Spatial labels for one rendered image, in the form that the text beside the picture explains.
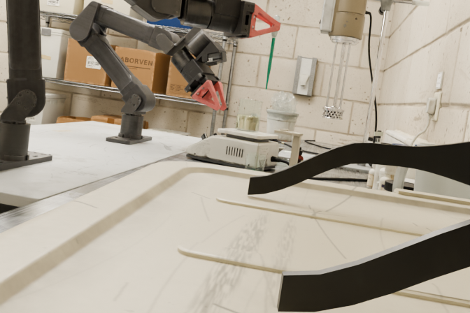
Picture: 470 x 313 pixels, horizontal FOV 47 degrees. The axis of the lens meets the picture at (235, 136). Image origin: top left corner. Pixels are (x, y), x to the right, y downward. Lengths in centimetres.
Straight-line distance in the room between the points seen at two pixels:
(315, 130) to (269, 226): 356
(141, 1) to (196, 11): 11
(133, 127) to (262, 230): 138
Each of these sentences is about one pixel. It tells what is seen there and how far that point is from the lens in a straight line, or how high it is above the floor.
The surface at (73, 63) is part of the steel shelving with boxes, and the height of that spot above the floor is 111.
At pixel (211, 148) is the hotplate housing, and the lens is 132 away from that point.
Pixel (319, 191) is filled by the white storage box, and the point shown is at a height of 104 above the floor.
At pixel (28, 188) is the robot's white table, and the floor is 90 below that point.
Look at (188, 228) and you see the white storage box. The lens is 17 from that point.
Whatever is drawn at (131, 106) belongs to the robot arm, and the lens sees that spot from 154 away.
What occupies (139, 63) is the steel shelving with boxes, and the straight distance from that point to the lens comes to 360.
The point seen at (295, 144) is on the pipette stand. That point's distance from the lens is 97.
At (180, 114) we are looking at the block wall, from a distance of 387.
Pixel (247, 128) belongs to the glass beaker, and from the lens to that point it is 131.
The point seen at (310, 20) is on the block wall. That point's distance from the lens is 377.
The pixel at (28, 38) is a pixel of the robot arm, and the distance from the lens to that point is 101.
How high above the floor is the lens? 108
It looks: 5 degrees down
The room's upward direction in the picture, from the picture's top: 8 degrees clockwise
